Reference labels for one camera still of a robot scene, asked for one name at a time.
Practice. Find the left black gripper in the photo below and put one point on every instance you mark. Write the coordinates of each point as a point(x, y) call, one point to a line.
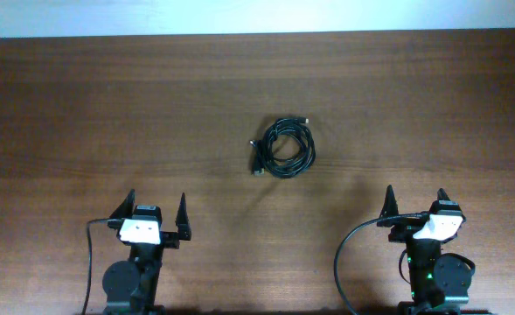
point(171, 239)

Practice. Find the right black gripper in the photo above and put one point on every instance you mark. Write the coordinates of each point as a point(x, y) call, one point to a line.
point(399, 234)

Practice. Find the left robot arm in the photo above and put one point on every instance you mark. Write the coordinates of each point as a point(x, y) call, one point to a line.
point(131, 284)

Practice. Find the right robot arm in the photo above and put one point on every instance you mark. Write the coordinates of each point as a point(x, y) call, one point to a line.
point(439, 282)

